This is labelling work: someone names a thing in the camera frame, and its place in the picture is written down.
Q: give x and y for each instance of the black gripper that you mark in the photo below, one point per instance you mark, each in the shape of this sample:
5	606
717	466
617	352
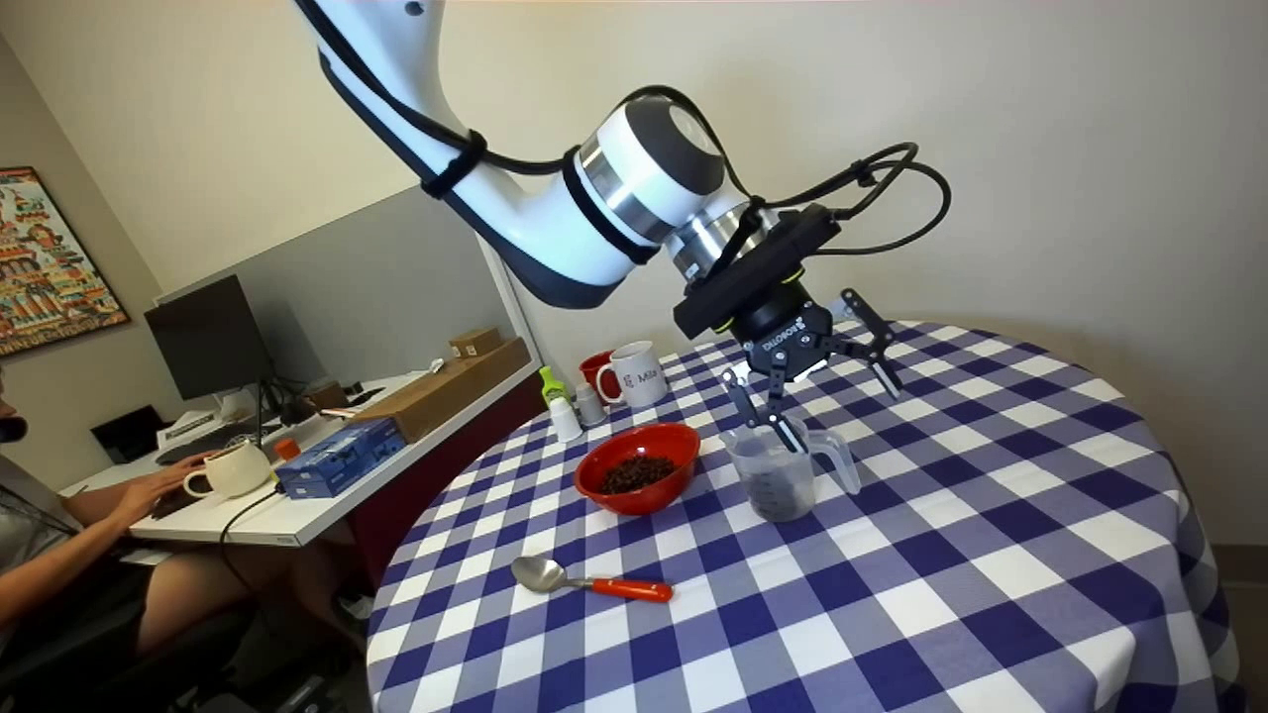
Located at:
791	340

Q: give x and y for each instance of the person's forearm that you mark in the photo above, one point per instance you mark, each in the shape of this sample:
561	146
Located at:
100	505

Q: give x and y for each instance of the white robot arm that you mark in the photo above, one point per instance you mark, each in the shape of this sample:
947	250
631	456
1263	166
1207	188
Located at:
527	225

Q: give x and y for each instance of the red bowl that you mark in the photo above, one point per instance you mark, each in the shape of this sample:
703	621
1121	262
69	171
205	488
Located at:
609	456

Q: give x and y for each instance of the person's hand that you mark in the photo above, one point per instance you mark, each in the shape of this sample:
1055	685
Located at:
165	483

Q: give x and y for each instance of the white mug with print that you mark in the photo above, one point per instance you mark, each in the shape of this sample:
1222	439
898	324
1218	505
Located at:
639	380

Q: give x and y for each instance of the red mug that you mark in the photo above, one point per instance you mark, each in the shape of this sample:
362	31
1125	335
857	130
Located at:
592	369

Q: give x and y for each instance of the blue white checked tablecloth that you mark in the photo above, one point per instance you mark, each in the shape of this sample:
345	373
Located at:
923	596

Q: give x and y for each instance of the small white plastic bottle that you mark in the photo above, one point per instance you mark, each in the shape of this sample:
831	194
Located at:
565	423

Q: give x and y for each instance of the green plastic bottle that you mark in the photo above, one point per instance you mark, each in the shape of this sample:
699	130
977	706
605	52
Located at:
553	384

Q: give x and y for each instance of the long flat cardboard box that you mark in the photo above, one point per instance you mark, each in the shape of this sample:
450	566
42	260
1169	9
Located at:
441	389

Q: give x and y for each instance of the blue cardboard box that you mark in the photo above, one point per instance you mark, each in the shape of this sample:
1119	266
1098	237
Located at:
338	463

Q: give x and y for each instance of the white office desk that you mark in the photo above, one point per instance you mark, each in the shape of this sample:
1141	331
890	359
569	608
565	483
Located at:
302	516

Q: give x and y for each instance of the plain white desk mug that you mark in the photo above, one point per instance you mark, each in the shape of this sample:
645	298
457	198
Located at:
240	475

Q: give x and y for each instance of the black computer monitor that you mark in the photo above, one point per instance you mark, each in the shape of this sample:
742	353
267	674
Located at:
210	340

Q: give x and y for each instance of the small black desk device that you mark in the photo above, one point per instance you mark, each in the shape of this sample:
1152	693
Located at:
125	433

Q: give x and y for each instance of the framed colourful painting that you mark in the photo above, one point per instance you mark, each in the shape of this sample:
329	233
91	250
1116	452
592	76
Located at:
44	262

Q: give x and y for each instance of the person's torso grey shirt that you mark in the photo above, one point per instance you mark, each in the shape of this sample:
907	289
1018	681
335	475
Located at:
24	516

